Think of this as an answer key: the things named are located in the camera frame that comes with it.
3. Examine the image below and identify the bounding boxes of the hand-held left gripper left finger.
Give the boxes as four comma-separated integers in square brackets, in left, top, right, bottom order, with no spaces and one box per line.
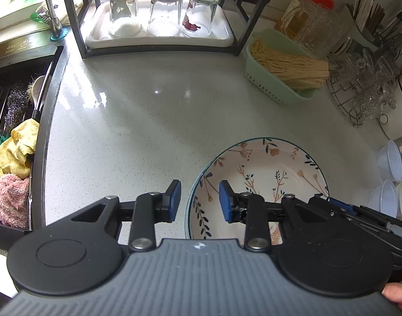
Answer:
[69,180,182,251]

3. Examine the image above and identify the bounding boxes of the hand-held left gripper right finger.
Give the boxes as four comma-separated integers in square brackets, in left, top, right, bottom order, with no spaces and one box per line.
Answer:
[219,180,323,251]

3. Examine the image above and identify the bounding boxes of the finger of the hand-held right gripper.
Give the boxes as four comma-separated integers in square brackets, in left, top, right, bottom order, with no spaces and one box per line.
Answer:
[308,194,333,209]
[329,197,356,216]

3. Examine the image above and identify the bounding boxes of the pale blue bowl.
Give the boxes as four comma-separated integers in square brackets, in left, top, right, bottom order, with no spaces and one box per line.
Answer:
[367,180,399,218]
[377,140,402,183]

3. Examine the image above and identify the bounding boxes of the floral deep bowl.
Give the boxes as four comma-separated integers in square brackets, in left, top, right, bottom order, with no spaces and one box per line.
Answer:
[185,137,330,247]

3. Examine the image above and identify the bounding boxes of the person's right hand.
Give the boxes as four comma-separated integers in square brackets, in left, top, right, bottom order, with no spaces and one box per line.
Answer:
[382,281,402,310]

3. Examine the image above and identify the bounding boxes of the white rice cooker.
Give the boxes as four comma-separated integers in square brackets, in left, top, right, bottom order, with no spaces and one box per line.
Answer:
[379,69,402,140]

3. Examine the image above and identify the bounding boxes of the green plastic basket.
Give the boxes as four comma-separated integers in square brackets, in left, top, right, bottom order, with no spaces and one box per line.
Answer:
[245,29,330,106]

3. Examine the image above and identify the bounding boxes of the cluster of glass cups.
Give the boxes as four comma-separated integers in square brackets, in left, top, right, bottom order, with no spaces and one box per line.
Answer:
[329,48,402,121]

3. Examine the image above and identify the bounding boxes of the dried noodles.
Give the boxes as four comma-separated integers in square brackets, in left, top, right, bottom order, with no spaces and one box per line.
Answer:
[250,38,330,89]

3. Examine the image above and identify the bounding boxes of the black sink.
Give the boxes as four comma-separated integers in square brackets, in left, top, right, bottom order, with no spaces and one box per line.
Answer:
[0,29,70,247]

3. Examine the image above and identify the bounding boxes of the pink cloth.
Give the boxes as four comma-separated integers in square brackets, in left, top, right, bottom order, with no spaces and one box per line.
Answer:
[0,173,32,228]

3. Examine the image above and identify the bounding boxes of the yellow cloth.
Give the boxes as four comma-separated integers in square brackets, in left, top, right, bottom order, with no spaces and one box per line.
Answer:
[0,118,40,180]

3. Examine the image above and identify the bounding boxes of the textured glass pitcher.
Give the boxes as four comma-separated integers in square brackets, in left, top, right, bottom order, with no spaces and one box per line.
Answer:
[295,5,353,59]

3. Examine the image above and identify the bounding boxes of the white chopstick holder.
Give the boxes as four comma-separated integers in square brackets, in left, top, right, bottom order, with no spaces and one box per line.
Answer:
[339,3,379,45]

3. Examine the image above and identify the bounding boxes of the white ladle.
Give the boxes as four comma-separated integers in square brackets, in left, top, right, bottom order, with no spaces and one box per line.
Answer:
[31,75,46,124]

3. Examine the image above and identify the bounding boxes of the white drain tray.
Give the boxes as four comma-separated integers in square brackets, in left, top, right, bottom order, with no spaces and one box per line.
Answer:
[85,0,235,48]

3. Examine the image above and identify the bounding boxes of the steel wool scrubber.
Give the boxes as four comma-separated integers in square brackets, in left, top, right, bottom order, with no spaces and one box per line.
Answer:
[5,84,32,129]

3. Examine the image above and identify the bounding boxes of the clear drinking glass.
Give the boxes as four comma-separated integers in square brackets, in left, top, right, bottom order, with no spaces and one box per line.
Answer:
[147,0,184,37]
[181,0,219,38]
[109,0,143,37]

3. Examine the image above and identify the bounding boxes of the red lid plastic jar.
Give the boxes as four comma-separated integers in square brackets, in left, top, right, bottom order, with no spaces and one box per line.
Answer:
[275,0,335,40]

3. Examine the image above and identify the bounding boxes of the bundle of chopsticks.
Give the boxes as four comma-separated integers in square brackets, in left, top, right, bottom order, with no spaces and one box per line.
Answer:
[347,0,386,32]

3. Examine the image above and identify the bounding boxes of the teal suction base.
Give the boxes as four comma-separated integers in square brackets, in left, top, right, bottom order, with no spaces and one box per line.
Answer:
[49,26,70,44]

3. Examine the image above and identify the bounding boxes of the black dish rack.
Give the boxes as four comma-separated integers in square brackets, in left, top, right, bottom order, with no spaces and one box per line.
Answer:
[52,0,282,60]

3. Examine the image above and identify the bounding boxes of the small steel faucet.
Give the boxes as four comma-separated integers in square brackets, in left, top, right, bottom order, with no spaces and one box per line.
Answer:
[39,0,65,37]

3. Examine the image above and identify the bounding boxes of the wire cup rack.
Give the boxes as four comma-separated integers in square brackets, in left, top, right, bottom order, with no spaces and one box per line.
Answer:
[326,69,386,128]

